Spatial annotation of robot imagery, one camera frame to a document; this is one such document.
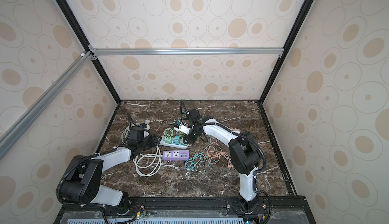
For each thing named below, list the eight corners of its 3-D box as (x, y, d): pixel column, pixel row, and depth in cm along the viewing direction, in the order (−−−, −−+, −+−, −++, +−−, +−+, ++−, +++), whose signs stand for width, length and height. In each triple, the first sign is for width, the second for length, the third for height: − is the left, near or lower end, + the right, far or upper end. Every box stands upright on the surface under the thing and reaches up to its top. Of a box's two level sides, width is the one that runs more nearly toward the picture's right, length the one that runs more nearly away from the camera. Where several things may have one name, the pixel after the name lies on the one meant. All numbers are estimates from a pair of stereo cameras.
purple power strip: (162, 159, 91) (162, 157, 89) (164, 152, 94) (163, 150, 92) (189, 159, 91) (188, 157, 89) (189, 152, 94) (189, 150, 92)
